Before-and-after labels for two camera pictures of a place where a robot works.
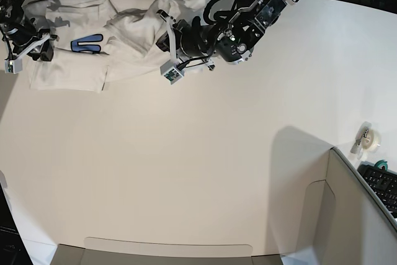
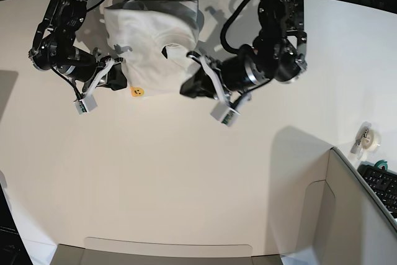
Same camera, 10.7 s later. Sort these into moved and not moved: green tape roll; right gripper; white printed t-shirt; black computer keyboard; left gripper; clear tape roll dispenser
Moved: right gripper; white printed t-shirt; left gripper
Not moved: green tape roll; black computer keyboard; clear tape roll dispenser
